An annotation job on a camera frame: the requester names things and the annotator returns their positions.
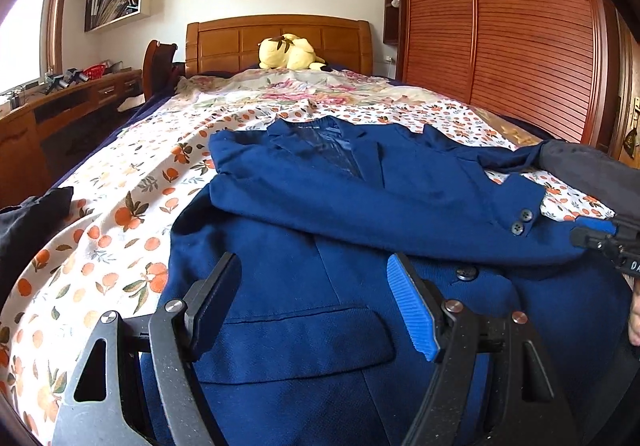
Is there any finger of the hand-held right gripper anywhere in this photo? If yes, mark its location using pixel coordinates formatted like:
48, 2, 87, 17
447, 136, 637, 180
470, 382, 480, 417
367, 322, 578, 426
570, 217, 620, 251

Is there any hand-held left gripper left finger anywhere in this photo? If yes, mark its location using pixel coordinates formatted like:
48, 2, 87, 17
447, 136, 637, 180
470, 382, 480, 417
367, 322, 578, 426
50, 251, 244, 446

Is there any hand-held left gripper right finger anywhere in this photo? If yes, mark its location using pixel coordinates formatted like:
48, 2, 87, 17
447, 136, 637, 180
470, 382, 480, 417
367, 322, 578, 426
386, 252, 581, 446

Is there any blue suit jacket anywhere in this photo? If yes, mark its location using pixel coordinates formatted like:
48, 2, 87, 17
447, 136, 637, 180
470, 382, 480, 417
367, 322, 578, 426
140, 119, 633, 446

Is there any person's right hand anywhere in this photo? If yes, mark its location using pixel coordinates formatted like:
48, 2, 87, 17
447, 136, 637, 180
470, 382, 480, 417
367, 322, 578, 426
627, 275, 640, 348

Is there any dark grey cloth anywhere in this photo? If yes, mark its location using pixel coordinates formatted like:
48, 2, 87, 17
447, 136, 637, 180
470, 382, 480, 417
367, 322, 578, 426
539, 140, 640, 227

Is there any orange fruit print bed sheet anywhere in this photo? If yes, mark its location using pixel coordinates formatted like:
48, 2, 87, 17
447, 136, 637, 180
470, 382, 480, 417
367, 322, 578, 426
0, 95, 618, 446

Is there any black cloth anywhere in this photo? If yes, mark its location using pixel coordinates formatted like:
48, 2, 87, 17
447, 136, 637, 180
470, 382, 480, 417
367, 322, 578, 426
0, 186, 75, 308

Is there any wooden slatted wardrobe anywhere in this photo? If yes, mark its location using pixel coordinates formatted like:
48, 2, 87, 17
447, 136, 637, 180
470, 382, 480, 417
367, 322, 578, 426
400, 0, 621, 152

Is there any floral quilt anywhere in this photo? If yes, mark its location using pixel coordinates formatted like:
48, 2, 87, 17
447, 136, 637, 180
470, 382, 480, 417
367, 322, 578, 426
175, 67, 407, 121

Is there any wooden chair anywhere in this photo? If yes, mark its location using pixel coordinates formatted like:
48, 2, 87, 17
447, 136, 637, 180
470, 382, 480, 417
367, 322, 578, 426
142, 40, 180, 100

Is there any wooden desk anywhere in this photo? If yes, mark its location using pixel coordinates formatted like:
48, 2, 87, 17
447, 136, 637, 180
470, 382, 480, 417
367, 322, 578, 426
0, 68, 146, 208

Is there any yellow plush toy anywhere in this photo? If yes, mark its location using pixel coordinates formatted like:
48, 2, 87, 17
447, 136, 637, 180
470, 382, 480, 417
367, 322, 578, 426
257, 33, 328, 72

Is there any wooden headboard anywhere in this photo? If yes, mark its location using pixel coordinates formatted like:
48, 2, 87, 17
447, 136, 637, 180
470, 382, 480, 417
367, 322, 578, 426
185, 15, 375, 78

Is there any window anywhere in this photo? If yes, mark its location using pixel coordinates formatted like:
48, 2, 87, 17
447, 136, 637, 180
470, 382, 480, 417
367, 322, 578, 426
0, 0, 66, 97

